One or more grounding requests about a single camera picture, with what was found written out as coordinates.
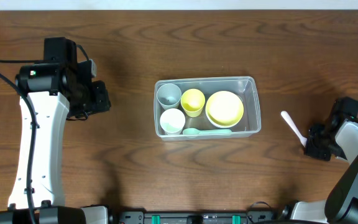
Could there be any pink white plastic fork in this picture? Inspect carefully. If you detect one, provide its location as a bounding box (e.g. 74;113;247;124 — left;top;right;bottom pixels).
280;111;307;147

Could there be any grey plastic cup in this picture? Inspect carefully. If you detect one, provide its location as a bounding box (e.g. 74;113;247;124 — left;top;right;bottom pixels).
157;83;182;110

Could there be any white plastic cup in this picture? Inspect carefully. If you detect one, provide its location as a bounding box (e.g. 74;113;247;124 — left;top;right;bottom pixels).
160;108;186;135

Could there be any yellow plastic bowl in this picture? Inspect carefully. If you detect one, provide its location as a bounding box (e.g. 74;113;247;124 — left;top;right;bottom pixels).
205;91;245;125

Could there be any mint green plastic spoon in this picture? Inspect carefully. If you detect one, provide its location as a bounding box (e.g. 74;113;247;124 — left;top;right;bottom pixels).
183;128;232;135

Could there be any yellow plastic cup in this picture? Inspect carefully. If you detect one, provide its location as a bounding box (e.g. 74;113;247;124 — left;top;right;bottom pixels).
181;88;205;118

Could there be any white plastic bowl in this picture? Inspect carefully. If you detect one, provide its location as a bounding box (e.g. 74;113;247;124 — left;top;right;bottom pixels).
206;114;240;129

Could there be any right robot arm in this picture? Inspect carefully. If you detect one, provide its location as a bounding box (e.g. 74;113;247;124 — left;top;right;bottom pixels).
279;97;358;223

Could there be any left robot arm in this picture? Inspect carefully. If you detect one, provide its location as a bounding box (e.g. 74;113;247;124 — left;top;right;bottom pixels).
0;37;112;223

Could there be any clear plastic container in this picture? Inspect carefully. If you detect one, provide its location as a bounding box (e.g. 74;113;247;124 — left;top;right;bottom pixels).
154;77;262;141

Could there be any left black cable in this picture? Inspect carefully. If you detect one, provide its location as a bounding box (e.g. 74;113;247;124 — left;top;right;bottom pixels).
0;57;43;224

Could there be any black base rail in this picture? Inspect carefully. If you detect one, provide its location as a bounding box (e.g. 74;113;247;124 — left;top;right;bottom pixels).
108;209;277;224

